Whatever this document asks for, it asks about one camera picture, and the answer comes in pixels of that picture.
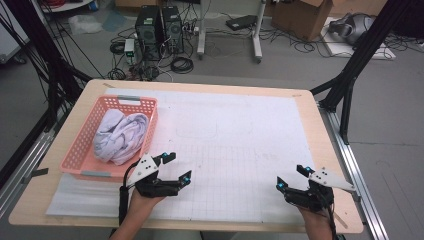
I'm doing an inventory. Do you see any open cardboard box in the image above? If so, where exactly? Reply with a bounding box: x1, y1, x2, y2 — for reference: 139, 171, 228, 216
270, 0, 334, 43

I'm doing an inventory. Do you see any clear plastic bag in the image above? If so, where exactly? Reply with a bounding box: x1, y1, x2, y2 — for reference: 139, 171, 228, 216
68, 13, 104, 36

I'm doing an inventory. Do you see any small white box device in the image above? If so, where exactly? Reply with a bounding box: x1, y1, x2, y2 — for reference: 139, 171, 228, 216
123, 38, 137, 65

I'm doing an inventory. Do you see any lavender printed shirt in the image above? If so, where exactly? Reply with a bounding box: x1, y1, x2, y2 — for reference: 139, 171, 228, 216
92, 109, 150, 166

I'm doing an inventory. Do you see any white cabinet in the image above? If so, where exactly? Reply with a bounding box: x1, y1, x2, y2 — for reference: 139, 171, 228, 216
0, 0, 31, 64

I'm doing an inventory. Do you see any grey rounded device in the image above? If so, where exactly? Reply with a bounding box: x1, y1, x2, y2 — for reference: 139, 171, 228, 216
328, 12, 376, 46

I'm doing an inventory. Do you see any black flat device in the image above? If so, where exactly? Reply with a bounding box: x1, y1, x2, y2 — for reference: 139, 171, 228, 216
225, 14, 258, 32

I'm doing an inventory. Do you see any person's left hand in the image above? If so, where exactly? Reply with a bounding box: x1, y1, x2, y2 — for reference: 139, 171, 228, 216
128, 190, 166, 218

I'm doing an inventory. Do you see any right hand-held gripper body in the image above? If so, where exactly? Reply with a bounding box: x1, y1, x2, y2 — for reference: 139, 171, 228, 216
285, 167, 356, 212

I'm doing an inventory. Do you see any aluminium rail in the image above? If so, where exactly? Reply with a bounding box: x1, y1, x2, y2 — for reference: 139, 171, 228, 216
0, 109, 68, 218
318, 103, 390, 240

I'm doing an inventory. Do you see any white grid mat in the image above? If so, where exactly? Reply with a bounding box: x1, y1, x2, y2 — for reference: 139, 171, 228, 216
45, 87, 331, 226

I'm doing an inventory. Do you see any white metal stand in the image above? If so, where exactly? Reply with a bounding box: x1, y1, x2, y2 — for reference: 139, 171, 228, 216
196, 0, 268, 64

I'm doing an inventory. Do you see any black computer tower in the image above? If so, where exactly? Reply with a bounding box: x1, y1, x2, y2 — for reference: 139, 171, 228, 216
161, 5, 185, 55
134, 5, 164, 62

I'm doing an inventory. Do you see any white flat board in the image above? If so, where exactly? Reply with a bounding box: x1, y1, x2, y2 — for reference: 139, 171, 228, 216
321, 16, 397, 61

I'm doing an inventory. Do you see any black cable coil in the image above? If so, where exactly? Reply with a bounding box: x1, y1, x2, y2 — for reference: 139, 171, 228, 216
170, 56, 195, 75

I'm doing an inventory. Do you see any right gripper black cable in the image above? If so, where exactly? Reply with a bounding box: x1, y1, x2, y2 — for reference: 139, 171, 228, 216
324, 196, 339, 240

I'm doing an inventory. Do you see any round white table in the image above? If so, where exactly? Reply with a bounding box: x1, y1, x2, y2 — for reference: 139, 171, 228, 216
39, 0, 96, 14

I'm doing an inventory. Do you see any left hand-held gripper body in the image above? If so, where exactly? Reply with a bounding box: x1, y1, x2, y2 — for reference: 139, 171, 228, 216
126, 153, 183, 198

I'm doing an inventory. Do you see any pink plastic basket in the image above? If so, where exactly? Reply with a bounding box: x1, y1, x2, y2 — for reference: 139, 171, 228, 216
59, 94, 159, 184

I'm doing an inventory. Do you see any blue sheet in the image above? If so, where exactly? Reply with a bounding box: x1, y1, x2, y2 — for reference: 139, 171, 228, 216
101, 9, 128, 33

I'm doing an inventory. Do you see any black metal frame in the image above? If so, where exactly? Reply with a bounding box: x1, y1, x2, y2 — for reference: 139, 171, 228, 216
309, 0, 414, 146
0, 0, 94, 134

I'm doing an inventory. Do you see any person's right hand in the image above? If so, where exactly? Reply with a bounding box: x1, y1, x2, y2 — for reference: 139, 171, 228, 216
298, 206, 334, 231

